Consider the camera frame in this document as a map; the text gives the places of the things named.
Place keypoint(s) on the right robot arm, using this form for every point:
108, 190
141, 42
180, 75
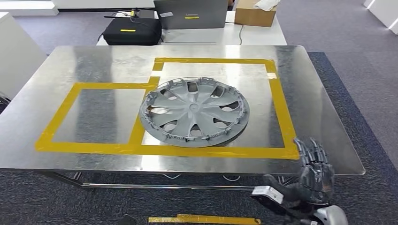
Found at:
332, 216

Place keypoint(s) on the grey laptop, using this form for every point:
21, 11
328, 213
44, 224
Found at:
189, 14

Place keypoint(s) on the grey wheel hubcap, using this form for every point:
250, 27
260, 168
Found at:
194, 107

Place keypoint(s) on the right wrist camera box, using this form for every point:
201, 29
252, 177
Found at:
267, 194

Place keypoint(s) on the yellow floor tape strip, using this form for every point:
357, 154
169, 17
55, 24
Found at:
205, 220

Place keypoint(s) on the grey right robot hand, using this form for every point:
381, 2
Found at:
317, 183

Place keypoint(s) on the cardboard box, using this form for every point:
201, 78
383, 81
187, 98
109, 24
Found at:
252, 18

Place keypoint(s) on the steel workbench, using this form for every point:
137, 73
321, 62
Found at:
93, 68

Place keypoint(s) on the large yellow tape square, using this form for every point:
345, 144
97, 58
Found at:
281, 108

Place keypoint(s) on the white table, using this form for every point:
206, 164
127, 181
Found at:
264, 35

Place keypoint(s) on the small yellow tape square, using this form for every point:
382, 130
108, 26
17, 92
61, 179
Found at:
57, 118

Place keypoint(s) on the black carrying case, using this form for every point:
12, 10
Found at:
130, 35

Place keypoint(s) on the white cloth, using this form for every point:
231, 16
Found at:
266, 4

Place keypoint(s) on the white desk with metal legs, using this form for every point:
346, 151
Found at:
18, 56

